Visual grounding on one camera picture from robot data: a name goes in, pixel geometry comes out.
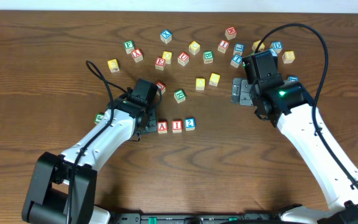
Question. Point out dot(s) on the yellow block upper right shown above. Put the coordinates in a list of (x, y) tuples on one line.
[(258, 46)]

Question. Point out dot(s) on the yellow block far left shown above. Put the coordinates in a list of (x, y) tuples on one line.
[(113, 65)]

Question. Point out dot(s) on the blue D block lower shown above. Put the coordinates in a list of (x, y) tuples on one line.
[(292, 79)]

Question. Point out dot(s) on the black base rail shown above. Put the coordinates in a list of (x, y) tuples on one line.
[(136, 218)]

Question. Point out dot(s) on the red u block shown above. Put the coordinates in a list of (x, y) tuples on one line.
[(183, 58), (161, 87)]

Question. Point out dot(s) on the blue 2 block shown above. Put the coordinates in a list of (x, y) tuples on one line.
[(190, 124)]

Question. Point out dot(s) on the red A block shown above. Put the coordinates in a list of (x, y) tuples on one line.
[(162, 127)]

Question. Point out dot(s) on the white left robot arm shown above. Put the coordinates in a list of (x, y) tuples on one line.
[(62, 188)]

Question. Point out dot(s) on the yellow block upper middle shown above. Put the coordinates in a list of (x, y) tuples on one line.
[(194, 47)]

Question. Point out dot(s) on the red U block lower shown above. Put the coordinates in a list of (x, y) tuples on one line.
[(161, 87)]

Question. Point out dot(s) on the blue L block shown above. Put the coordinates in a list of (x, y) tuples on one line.
[(238, 49)]

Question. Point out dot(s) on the red block top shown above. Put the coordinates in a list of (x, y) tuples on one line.
[(230, 33)]

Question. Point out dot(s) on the yellow 8 block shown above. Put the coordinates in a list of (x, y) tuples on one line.
[(288, 57)]

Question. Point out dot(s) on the yellow block centre left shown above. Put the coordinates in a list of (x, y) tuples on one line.
[(200, 84)]

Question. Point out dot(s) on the red i block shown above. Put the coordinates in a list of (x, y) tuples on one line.
[(177, 126), (223, 46)]

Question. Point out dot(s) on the blue T block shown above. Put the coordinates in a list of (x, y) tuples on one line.
[(236, 61)]

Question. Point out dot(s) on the yellow O block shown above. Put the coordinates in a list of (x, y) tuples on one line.
[(167, 56)]

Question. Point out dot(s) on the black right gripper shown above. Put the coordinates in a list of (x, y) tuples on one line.
[(241, 91)]

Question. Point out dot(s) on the green J block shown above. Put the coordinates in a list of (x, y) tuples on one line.
[(98, 118)]

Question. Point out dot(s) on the blue D block upper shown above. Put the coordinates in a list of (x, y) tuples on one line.
[(276, 46)]

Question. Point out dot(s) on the red X block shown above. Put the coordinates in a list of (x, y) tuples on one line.
[(137, 55)]

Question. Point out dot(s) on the green B block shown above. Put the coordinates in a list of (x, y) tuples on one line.
[(208, 56)]

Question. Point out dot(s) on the yellow block centre right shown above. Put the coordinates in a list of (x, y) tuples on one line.
[(214, 79)]

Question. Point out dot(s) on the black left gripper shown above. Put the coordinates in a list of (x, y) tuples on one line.
[(151, 121)]

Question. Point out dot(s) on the red E block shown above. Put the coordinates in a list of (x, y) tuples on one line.
[(160, 63)]

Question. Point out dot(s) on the blue d block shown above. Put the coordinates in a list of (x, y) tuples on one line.
[(292, 79), (276, 46)]

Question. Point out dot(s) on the red U block upper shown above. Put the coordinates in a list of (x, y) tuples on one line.
[(183, 58)]

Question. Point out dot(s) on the blue 5 block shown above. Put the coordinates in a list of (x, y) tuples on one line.
[(274, 54)]

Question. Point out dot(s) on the blue X block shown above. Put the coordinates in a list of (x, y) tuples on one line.
[(166, 36)]

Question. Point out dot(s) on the green R block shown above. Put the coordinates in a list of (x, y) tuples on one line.
[(179, 96)]

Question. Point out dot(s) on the green F block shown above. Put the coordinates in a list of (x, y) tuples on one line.
[(129, 46)]

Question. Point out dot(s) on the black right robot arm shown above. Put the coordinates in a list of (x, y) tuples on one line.
[(290, 108)]

